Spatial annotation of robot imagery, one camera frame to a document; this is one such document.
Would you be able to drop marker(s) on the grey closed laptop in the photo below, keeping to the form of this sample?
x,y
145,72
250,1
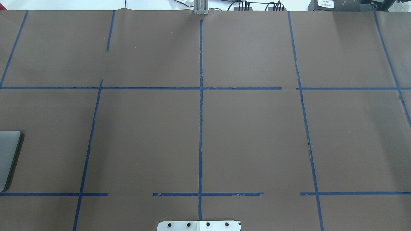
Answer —
x,y
9,145

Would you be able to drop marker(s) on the black equipment box with label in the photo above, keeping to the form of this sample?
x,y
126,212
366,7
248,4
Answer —
x,y
341,5

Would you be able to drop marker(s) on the grey aluminium mounting post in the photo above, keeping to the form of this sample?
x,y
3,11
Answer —
x,y
200,7

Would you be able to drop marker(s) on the black cable connector left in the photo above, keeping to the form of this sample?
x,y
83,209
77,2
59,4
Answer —
x,y
242,6

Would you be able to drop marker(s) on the black cable connector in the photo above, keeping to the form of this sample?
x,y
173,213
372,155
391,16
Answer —
x,y
275,6
242,6

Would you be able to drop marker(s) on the white metal base plate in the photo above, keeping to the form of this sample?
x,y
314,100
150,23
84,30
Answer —
x,y
213,225

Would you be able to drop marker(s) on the black cable connector right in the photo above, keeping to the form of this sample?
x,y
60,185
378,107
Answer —
x,y
275,6

